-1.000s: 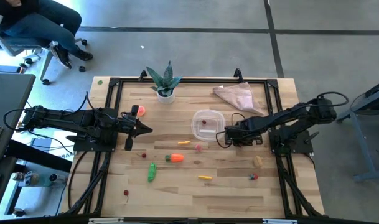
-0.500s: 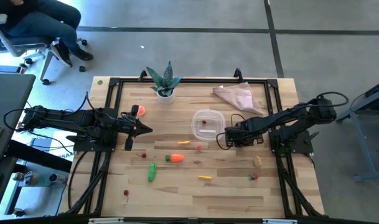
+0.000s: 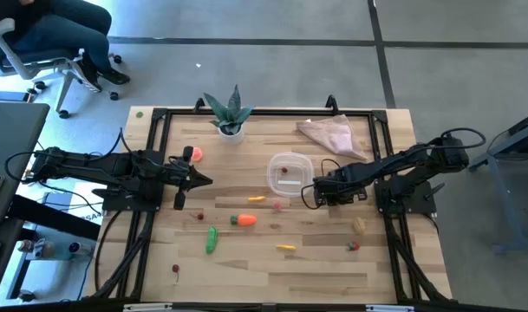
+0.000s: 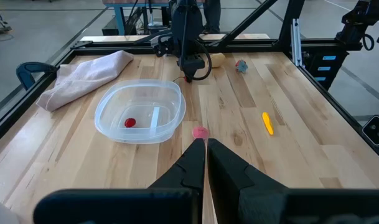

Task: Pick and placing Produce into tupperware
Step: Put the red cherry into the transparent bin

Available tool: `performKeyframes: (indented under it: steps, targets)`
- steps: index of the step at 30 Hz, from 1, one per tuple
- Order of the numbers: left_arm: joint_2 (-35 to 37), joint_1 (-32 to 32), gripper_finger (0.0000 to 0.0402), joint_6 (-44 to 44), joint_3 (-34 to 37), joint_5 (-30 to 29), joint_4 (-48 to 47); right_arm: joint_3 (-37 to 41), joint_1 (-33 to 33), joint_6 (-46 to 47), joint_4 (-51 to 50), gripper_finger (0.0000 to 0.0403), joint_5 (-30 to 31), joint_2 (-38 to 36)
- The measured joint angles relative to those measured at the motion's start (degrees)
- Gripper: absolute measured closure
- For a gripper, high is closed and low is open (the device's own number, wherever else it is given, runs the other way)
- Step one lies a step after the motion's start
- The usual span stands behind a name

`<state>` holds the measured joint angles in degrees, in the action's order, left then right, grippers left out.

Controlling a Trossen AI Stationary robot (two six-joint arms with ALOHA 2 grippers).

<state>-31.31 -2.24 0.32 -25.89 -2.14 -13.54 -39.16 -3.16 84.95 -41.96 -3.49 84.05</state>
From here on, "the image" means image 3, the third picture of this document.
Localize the snake plant in white pot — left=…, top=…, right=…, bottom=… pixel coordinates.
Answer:
left=202, top=84, right=255, bottom=146

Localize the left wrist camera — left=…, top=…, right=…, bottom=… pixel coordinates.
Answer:
left=166, top=155, right=191, bottom=174

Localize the clear bottle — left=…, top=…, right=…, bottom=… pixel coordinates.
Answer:
left=16, top=237, right=69, bottom=262

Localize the blue grey metal table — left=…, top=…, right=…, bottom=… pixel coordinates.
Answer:
left=466, top=107, right=528, bottom=256

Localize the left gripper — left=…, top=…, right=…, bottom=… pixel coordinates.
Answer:
left=157, top=146, right=213, bottom=211

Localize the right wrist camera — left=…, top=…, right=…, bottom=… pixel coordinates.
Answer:
left=314, top=175, right=334, bottom=195

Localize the white round device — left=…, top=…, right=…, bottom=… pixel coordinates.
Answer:
left=67, top=241, right=94, bottom=257

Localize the black aluminium table frame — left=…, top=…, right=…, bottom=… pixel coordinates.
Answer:
left=83, top=94, right=454, bottom=312

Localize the grey desk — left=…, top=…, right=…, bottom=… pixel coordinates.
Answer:
left=0, top=101, right=51, bottom=226

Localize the green toy pea pod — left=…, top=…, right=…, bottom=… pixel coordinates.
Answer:
left=205, top=225, right=219, bottom=255

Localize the clear plastic tupperware container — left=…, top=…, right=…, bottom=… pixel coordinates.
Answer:
left=265, top=151, right=316, bottom=198

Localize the white frame bracket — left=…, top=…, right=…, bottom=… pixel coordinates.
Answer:
left=123, top=302, right=174, bottom=312
left=365, top=303, right=416, bottom=312

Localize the grey office chair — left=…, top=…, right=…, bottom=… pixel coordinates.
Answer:
left=0, top=16, right=122, bottom=120

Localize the seated person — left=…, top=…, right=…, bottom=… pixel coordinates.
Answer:
left=0, top=0, right=132, bottom=94

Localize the orange toy carrot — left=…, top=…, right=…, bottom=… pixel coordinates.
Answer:
left=229, top=213, right=258, bottom=227

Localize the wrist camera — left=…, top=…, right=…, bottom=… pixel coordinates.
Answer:
left=166, top=155, right=191, bottom=174
left=314, top=175, right=334, bottom=195

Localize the beige pink cloth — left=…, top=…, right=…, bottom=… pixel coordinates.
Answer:
left=295, top=114, right=368, bottom=161

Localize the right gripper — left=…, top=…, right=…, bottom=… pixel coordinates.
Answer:
left=315, top=166, right=369, bottom=207

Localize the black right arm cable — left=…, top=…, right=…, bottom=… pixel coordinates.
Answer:
left=300, top=127, right=487, bottom=211

